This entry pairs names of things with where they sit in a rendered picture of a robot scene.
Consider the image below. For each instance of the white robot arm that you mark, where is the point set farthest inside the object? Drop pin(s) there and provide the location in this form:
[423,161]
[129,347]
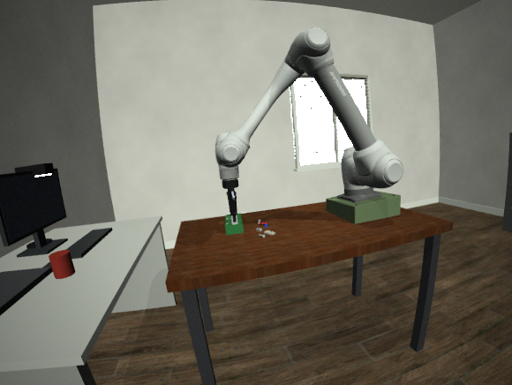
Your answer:
[377,166]

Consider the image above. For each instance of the green rack of bins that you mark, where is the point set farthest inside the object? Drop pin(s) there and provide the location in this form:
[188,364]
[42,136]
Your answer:
[233,228]

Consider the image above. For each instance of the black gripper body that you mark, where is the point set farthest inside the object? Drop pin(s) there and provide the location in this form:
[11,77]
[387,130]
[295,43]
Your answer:
[231,185]

